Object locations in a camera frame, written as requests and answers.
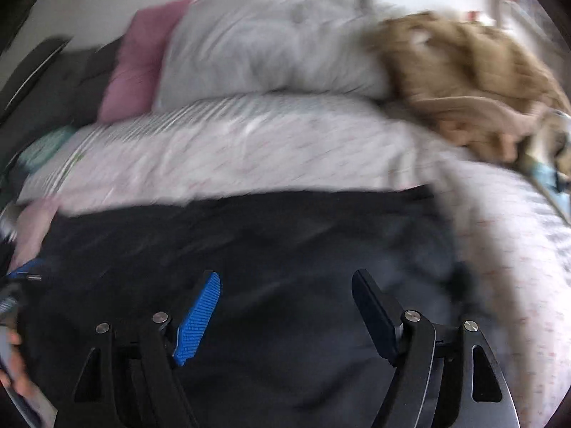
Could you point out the grey crumpled pillow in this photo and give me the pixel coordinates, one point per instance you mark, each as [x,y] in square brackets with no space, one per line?
[272,44]

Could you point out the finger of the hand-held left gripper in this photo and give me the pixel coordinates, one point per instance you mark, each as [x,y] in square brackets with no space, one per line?
[27,271]

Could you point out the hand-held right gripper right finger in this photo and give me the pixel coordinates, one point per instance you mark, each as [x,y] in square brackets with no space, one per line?
[374,316]

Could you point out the light blue printed cloth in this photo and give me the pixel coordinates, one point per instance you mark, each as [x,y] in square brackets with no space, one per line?
[551,174]

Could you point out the beige fleece robe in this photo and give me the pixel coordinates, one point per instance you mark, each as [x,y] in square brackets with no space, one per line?
[468,76]

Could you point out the pink pillow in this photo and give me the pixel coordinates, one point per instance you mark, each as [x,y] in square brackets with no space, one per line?
[136,60]

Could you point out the green patterned cushion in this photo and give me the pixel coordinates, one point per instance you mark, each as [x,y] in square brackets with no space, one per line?
[47,147]

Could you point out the dark navy puffer jacket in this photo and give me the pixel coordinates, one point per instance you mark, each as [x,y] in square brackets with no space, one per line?
[276,254]

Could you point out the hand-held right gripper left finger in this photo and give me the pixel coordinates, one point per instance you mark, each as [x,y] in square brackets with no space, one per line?
[198,321]

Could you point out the pink floral blanket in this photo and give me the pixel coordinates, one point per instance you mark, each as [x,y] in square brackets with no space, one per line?
[33,227]

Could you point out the cherry print bed sheet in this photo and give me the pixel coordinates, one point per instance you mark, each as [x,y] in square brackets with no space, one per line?
[513,254]

